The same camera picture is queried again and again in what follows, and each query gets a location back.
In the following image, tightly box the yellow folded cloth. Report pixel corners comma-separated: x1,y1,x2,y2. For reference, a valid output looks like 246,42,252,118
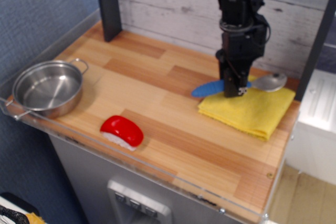
198,87,295,141

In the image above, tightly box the red white toy sushi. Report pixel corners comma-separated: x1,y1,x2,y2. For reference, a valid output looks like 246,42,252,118
100,115,144,151

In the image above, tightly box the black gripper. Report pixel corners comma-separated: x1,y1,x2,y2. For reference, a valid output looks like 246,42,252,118
216,24,267,98

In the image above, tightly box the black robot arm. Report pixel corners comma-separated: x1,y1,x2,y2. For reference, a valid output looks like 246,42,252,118
215,0,270,98

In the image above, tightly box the dark grey left post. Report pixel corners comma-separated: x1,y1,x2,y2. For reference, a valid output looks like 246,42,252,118
98,0,122,42

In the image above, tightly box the yellow object bottom left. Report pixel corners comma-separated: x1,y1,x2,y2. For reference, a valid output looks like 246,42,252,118
25,212,46,224

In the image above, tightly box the stainless steel pot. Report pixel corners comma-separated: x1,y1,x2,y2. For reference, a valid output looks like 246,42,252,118
5,58,89,120

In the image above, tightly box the silver dispenser button panel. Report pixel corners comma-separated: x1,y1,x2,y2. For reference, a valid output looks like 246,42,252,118
107,179,173,223

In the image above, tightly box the blue handled metal spoon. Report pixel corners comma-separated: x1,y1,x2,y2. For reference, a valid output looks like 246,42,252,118
191,73,288,98

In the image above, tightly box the dark grey right post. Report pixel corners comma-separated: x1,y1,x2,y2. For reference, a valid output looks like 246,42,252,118
295,0,335,101

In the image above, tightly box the dark grey post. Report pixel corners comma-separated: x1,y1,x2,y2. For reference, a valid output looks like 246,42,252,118
98,0,122,42
295,0,335,101

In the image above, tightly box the white toy sink unit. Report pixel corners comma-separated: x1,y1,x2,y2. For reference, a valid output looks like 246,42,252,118
285,70,335,184

